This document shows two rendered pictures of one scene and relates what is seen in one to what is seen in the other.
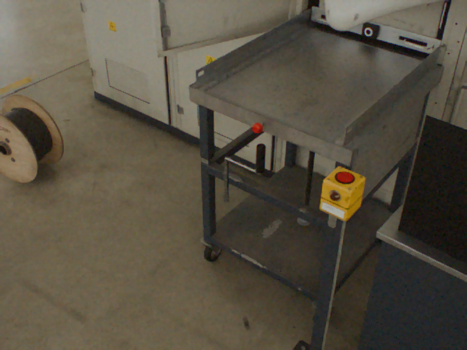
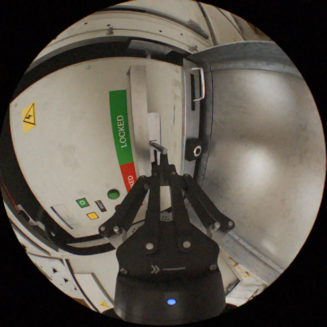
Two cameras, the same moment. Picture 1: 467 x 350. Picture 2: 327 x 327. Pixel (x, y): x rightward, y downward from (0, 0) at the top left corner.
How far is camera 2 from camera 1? 2.00 m
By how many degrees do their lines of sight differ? 12
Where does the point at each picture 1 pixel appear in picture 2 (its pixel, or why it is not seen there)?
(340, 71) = (294, 175)
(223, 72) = (273, 270)
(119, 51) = not seen: hidden behind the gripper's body
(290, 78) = (299, 232)
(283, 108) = not seen: outside the picture
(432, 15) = (155, 69)
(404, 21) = (173, 106)
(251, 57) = (255, 255)
